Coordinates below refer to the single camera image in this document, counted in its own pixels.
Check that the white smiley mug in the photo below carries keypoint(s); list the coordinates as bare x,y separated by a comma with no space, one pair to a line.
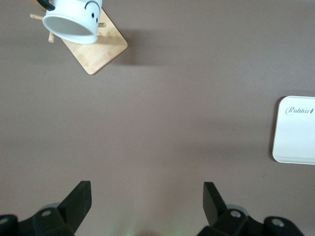
71,14

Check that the beige rectangular tray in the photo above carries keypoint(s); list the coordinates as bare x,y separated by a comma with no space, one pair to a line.
295,137

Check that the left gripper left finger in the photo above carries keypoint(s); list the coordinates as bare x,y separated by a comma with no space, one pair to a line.
69,211

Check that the wooden cup rack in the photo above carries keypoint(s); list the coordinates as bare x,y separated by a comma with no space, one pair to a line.
98,54

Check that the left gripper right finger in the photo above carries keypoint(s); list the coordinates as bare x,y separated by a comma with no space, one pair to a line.
219,216

